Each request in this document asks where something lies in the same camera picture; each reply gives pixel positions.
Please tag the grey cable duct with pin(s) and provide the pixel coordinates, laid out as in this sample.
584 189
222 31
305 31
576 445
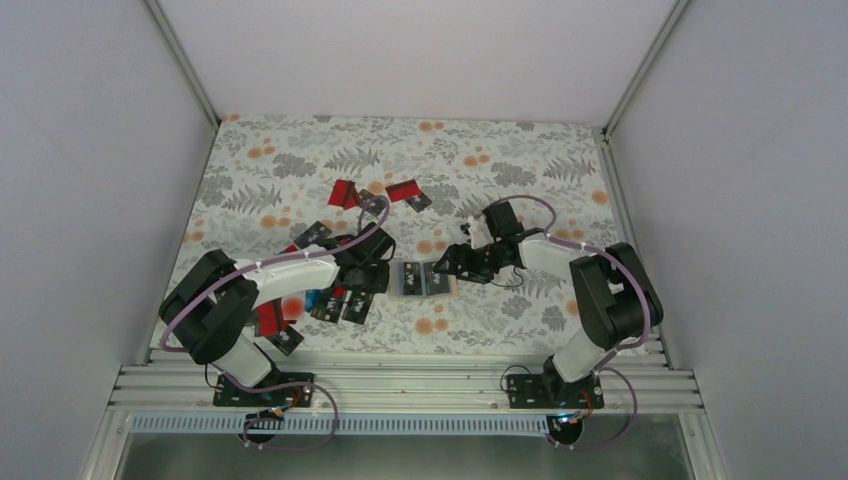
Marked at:
345 424

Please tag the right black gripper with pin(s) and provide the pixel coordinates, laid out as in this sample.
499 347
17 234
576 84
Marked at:
455 251

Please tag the red card top left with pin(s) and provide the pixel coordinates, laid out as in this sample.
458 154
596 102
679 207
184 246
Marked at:
344 194

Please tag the floral table mat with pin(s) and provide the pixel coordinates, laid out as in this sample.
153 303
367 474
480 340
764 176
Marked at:
269 177

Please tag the aluminium rail frame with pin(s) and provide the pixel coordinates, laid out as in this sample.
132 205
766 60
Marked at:
408 383

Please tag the black card upper pile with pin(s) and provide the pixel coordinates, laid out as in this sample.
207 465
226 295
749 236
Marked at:
316 232

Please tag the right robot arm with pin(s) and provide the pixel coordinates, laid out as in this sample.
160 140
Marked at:
617 303

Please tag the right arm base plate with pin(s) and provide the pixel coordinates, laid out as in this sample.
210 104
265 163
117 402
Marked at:
536 391

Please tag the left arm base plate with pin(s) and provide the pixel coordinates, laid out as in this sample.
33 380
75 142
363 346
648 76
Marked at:
279 389

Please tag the red card top middle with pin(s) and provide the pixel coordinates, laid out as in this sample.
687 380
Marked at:
403 190

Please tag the red card bottom left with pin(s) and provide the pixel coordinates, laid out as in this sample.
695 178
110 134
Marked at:
270 319

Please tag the beige card holder wallet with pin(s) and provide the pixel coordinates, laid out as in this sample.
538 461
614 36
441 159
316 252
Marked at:
394 286

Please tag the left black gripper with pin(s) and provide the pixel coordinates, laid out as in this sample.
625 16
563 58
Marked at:
379 284

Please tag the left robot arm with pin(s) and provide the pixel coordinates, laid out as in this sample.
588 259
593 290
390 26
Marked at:
211 305

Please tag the white red dot card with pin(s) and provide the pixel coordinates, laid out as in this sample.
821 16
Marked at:
292 308

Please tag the black card bottom pair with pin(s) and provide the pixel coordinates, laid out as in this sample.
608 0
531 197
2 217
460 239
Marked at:
435 284

